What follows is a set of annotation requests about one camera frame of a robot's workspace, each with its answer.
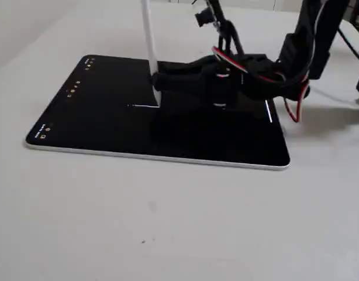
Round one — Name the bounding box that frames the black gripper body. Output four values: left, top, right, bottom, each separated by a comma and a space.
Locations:
208, 53, 287, 109

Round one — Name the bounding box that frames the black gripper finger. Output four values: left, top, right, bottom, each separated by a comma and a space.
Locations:
157, 54, 218, 77
151, 71, 212, 99

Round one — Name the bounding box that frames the black screen tablet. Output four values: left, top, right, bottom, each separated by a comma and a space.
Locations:
25, 54, 291, 172

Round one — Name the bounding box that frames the red white black wire bundle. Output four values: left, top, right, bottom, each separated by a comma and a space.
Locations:
211, 45, 312, 124

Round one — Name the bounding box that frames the thin black camera cable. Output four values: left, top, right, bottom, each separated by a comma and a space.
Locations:
205, 0, 246, 57

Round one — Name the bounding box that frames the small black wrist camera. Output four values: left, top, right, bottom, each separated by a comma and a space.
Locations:
195, 5, 213, 29

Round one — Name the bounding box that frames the thick black cable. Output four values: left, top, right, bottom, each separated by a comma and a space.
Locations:
337, 26, 359, 64

